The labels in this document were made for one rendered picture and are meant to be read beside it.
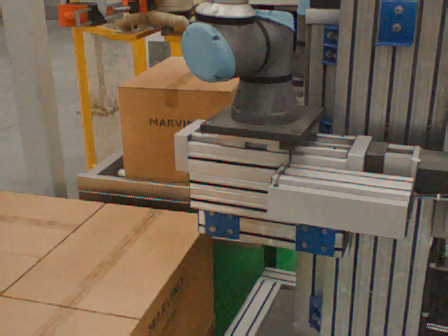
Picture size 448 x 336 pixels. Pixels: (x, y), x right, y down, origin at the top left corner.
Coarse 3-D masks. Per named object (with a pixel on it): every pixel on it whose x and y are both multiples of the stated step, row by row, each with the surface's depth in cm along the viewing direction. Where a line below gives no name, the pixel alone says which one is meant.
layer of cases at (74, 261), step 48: (0, 192) 212; (0, 240) 177; (48, 240) 176; (96, 240) 176; (144, 240) 175; (192, 240) 175; (0, 288) 151; (48, 288) 151; (96, 288) 151; (144, 288) 150; (192, 288) 177
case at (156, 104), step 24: (144, 72) 217; (168, 72) 216; (120, 96) 196; (144, 96) 194; (168, 96) 192; (192, 96) 190; (216, 96) 188; (144, 120) 197; (168, 120) 195; (192, 120) 193; (144, 144) 201; (168, 144) 199; (144, 168) 204; (168, 168) 202
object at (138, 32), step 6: (144, 24) 200; (120, 30) 186; (132, 30) 185; (138, 30) 186; (144, 30) 189; (150, 30) 192; (156, 30) 197; (114, 36) 182; (120, 36) 181; (126, 36) 181; (132, 36) 180; (138, 36) 182; (144, 36) 187
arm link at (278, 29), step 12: (264, 12) 113; (276, 12) 113; (288, 12) 116; (264, 24) 113; (276, 24) 114; (288, 24) 115; (264, 36) 111; (276, 36) 114; (288, 36) 116; (276, 48) 114; (288, 48) 117; (264, 60) 113; (276, 60) 116; (288, 60) 118; (264, 72) 117; (276, 72) 117; (288, 72) 119
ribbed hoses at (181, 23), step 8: (192, 8) 206; (128, 16) 176; (136, 16) 175; (144, 16) 176; (152, 16) 174; (160, 16) 174; (168, 16) 173; (176, 16) 174; (120, 24) 178; (128, 24) 178; (136, 24) 178; (152, 24) 178; (160, 24) 175; (168, 24) 174; (176, 24) 174; (184, 24) 176
